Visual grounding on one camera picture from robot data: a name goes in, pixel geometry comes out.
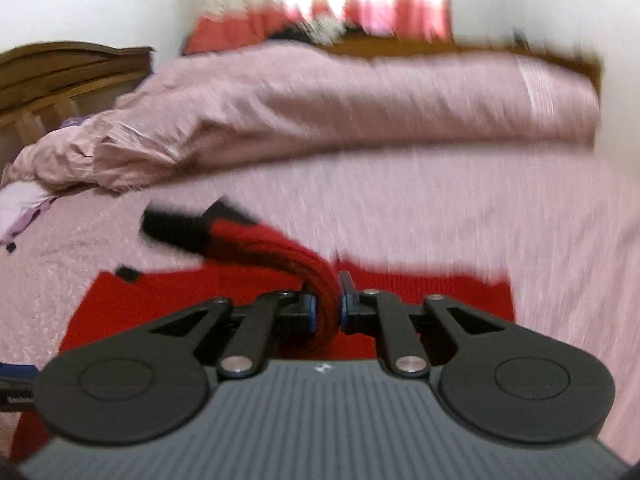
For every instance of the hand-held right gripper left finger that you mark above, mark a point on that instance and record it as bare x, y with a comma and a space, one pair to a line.
310, 315

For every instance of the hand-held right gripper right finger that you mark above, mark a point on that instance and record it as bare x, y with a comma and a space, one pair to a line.
345, 305

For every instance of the red knit cardigan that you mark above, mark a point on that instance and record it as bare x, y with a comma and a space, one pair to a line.
150, 295

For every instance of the black clothes pile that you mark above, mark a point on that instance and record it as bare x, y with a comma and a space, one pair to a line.
290, 35

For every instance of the pink floral bed sheet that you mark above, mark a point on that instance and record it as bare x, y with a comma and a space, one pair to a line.
450, 210

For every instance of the lilac cloth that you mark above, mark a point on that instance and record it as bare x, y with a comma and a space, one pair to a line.
20, 200

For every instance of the pink checked quilt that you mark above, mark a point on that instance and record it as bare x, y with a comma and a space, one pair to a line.
350, 105

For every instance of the wooden cabinet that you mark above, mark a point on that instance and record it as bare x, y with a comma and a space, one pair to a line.
400, 46

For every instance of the pink and white curtain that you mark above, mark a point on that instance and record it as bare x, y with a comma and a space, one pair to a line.
240, 30

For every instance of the wooden headboard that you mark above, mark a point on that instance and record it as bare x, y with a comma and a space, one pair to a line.
50, 75

